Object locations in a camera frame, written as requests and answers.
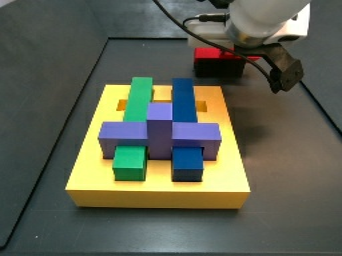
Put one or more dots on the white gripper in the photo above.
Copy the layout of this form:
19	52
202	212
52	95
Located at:
257	24

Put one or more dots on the red cross-shaped block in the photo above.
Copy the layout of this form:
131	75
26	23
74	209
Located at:
213	54

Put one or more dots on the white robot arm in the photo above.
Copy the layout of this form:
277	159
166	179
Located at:
256	23

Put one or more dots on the yellow base board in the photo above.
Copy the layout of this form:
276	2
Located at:
222	190

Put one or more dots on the black rectangular stand block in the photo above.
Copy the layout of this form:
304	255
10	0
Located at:
219	68

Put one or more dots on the purple cross-shaped block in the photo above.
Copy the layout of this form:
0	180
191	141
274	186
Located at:
159	134

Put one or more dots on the dark blue long block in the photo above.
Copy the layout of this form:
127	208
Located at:
187	153

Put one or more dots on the green long block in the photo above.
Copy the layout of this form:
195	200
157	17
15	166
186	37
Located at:
130	157

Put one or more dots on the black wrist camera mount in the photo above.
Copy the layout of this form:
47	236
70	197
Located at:
286	68

